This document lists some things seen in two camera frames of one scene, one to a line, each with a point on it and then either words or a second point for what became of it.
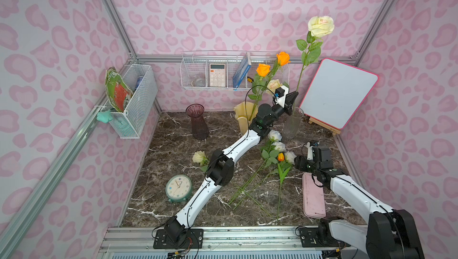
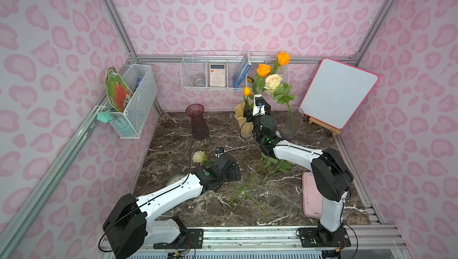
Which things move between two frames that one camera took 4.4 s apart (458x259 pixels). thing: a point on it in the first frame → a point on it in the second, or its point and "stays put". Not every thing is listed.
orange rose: x=282 y=59 stays put
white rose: x=274 y=135 stays put
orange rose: x=259 y=84 stays put
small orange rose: x=282 y=171 → x=247 y=92
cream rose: x=199 y=156 stays put
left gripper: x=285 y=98 → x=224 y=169
